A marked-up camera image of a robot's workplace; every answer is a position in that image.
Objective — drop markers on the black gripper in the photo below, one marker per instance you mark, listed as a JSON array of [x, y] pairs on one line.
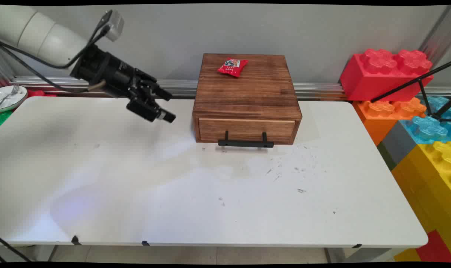
[[106, 72]]

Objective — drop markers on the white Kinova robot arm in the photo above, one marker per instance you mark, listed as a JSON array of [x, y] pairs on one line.
[[35, 31]]

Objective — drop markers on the red snack packet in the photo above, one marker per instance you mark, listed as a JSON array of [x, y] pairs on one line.
[[233, 67]]

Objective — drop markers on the brown wooden drawer cabinet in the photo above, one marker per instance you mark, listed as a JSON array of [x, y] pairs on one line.
[[248, 93]]

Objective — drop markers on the small red object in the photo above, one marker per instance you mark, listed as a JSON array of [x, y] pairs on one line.
[[37, 93]]

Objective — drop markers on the white plate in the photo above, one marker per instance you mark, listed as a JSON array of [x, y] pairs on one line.
[[10, 99]]

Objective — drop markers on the silver fork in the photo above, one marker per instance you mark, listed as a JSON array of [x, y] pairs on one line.
[[10, 93]]

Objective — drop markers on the green mat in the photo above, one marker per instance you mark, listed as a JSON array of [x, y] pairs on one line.
[[3, 118]]

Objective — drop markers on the big orange toy block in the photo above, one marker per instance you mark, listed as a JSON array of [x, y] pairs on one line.
[[381, 113]]

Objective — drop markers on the big red toy block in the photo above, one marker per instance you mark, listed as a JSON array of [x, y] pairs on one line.
[[381, 74]]

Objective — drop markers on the black tripod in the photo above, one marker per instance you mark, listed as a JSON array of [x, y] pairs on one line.
[[426, 89]]

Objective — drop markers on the big blue toy block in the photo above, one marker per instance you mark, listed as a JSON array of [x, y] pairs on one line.
[[430, 128]]

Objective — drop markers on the big yellow toy block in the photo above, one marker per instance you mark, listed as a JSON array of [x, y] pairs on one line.
[[430, 175]]

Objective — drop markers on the upright aluminium profile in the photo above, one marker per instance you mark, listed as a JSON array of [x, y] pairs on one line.
[[439, 35]]

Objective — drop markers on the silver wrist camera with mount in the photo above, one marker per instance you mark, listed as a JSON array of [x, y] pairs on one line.
[[114, 24]]

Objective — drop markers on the aluminium rail along wall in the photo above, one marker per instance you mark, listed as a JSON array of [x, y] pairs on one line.
[[314, 89]]

